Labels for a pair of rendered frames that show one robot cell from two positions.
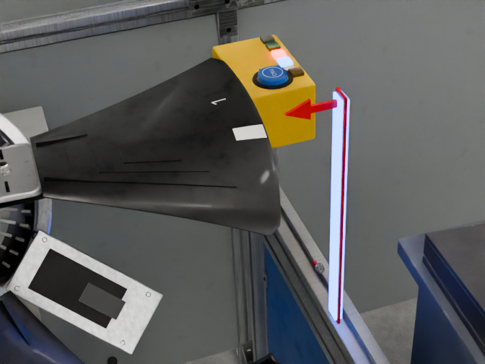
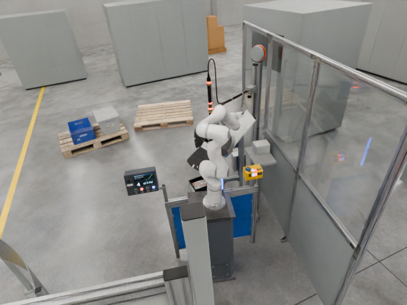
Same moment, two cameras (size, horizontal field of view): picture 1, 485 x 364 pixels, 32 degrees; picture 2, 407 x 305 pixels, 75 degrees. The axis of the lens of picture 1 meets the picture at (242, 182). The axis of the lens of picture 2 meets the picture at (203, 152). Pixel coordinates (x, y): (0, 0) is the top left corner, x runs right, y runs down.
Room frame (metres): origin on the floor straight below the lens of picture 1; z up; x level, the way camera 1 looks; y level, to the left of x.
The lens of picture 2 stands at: (0.91, -1.97, 2.59)
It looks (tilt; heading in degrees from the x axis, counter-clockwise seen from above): 34 degrees down; 99
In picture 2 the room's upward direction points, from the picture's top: 5 degrees counter-clockwise
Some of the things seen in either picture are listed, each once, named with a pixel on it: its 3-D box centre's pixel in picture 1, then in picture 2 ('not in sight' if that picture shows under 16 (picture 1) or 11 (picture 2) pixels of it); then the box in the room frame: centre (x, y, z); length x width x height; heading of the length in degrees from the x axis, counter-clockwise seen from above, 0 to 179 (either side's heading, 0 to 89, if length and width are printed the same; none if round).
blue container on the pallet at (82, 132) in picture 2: not in sight; (81, 130); (-2.04, 2.12, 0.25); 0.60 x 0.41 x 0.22; 125
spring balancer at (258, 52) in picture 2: not in sight; (258, 53); (1.11, 0.79, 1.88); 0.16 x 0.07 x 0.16; 141
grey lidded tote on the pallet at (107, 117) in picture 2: not in sight; (107, 120); (-1.63, 2.41, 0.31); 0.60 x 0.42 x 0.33; 125
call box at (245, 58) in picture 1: (263, 95); (252, 172); (1.05, -0.04, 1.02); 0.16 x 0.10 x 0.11; 16
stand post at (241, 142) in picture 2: not in sight; (240, 175); (0.95, 0.45, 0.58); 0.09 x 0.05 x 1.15; 106
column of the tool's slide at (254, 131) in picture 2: not in sight; (254, 137); (1.11, 0.79, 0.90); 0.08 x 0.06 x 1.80; 141
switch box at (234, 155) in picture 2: not in sight; (238, 161); (0.92, 0.54, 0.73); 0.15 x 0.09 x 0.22; 16
